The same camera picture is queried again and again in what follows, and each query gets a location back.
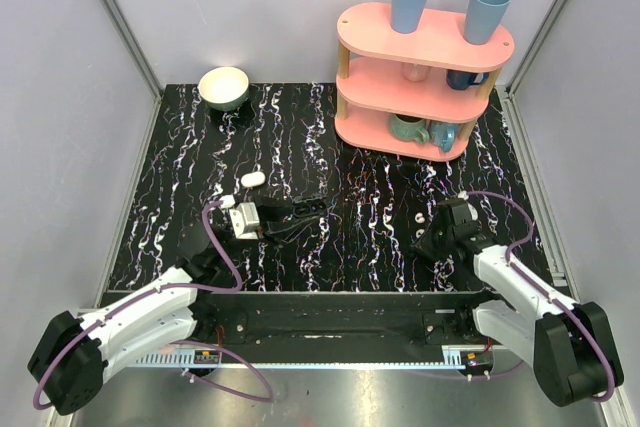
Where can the black marble mat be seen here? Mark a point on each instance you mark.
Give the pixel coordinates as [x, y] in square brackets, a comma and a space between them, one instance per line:
[287, 132]

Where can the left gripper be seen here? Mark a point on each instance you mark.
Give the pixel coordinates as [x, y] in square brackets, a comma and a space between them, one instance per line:
[269, 220]

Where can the light blue butterfly mug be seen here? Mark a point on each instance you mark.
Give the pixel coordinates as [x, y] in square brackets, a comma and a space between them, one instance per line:
[443, 135]

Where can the pink mug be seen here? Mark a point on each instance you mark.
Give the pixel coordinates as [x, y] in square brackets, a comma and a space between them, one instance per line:
[415, 72]

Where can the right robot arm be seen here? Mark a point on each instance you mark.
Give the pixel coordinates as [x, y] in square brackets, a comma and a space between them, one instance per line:
[568, 345]

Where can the pink three-tier shelf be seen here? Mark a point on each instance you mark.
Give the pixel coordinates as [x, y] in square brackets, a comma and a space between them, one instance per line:
[371, 87]

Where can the dark blue mug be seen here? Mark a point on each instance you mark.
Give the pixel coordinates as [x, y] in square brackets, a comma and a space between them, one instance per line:
[462, 80]

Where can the green white bowl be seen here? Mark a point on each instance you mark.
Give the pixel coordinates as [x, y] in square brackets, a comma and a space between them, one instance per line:
[224, 89]

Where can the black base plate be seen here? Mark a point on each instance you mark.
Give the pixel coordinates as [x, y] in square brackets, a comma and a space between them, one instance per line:
[409, 317]

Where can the teal glazed mug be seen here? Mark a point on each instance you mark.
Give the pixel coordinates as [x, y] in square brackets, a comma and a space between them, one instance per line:
[409, 129]

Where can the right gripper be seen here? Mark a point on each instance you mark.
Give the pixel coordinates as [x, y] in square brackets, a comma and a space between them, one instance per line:
[423, 245]

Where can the right blue tumbler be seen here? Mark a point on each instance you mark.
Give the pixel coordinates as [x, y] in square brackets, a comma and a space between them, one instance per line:
[482, 19]

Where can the white earbud charging case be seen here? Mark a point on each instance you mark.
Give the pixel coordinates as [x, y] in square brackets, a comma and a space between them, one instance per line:
[253, 179]

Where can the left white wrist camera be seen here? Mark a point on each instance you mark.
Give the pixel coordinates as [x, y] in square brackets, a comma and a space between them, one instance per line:
[243, 216]

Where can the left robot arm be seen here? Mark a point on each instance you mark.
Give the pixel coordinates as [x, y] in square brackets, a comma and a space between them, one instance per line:
[77, 355]

